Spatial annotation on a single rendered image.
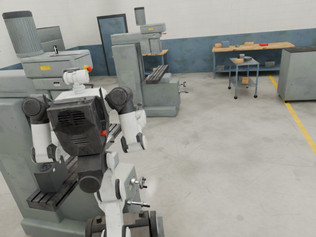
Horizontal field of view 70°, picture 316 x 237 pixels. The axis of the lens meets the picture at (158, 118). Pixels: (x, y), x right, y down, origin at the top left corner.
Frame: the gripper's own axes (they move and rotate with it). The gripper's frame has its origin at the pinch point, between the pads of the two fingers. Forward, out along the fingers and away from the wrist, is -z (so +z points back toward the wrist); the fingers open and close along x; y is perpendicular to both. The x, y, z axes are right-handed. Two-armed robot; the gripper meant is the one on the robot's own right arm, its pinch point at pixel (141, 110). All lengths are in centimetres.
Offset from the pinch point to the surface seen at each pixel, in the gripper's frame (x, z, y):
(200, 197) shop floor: -131, -91, -33
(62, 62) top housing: 45, 2, 48
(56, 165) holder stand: -27, 10, 71
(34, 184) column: -55, -30, 123
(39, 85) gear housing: 34, -9, 76
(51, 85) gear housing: 32, -7, 66
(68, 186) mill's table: -46, 8, 67
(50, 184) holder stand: -38, 17, 75
